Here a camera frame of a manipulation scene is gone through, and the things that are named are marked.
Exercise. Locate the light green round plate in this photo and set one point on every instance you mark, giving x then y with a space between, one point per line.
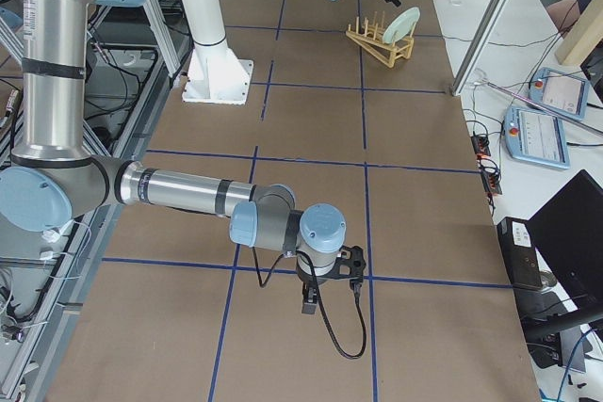
402 26

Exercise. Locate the wooden dish rack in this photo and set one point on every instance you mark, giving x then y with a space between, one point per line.
368 35

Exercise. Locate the orange black power strip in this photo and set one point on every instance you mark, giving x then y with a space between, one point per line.
480 145

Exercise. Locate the near teach pendant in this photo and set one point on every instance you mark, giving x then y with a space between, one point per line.
535 137

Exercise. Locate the teach pendant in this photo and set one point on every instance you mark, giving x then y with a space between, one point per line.
535 137
560 91

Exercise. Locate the far teach pendant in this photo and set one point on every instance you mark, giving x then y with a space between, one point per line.
560 91

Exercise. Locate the black box device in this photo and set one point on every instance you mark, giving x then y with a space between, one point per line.
519 254

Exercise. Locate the black laptop monitor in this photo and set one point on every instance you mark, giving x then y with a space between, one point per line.
567 231

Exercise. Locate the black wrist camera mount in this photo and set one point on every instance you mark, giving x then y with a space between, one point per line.
350 264

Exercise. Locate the aluminium frame post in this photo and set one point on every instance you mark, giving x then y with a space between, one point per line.
477 45

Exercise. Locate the white pedestal base plate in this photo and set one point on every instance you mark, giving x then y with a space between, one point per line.
217 77

